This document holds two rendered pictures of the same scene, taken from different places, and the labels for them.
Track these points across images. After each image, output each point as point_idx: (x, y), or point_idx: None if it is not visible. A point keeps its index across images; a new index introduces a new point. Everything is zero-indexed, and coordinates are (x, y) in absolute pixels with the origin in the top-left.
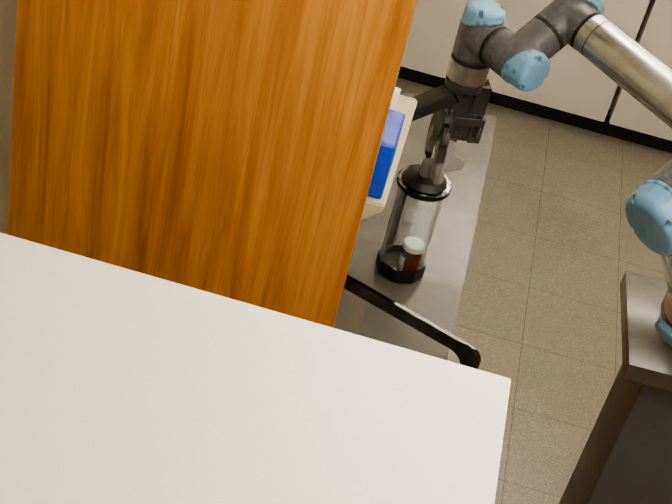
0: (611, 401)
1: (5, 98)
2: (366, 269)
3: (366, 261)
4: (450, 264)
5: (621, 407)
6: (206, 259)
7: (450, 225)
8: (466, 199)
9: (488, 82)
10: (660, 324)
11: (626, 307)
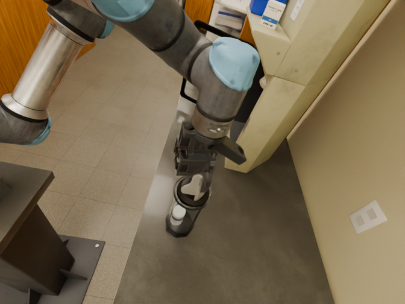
0: (24, 253)
1: (372, 40)
2: (197, 218)
3: (197, 225)
4: (146, 236)
5: (33, 224)
6: None
7: (138, 286)
8: None
9: (185, 129)
10: (50, 123)
11: (16, 220)
